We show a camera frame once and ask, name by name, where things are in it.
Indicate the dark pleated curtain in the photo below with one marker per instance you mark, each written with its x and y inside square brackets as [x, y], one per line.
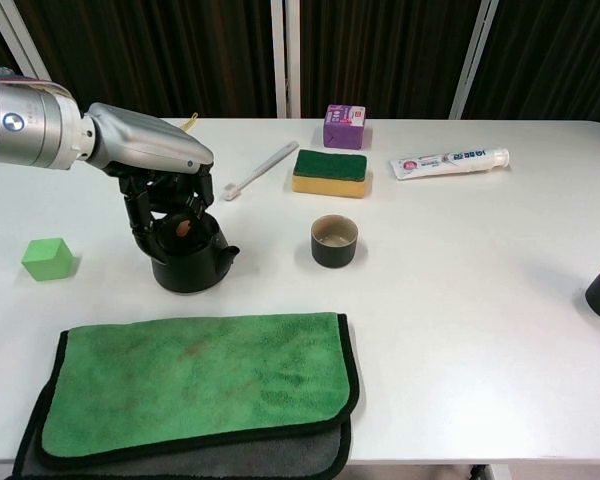
[180, 50]

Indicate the green cube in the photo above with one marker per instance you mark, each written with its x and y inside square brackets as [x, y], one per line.
[47, 260]

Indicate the purple soap box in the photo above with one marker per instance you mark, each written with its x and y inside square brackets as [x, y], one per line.
[342, 135]

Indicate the white frame post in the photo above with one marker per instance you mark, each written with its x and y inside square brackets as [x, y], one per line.
[293, 55]
[278, 55]
[17, 35]
[475, 55]

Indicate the black teapot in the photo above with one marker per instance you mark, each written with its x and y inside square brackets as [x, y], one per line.
[190, 270]

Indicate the green and grey cloth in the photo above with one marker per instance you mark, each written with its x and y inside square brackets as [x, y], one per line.
[200, 380]

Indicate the white toothpaste tube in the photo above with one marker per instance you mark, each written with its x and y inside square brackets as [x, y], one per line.
[440, 164]

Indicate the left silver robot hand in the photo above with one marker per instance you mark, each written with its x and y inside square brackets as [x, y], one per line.
[145, 137]

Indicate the orange yellow small toy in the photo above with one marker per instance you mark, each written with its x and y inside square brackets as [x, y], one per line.
[190, 122]

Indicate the white toothbrush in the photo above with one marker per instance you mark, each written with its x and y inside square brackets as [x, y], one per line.
[262, 167]

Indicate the green yellow sponge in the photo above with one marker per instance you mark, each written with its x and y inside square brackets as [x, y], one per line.
[330, 172]

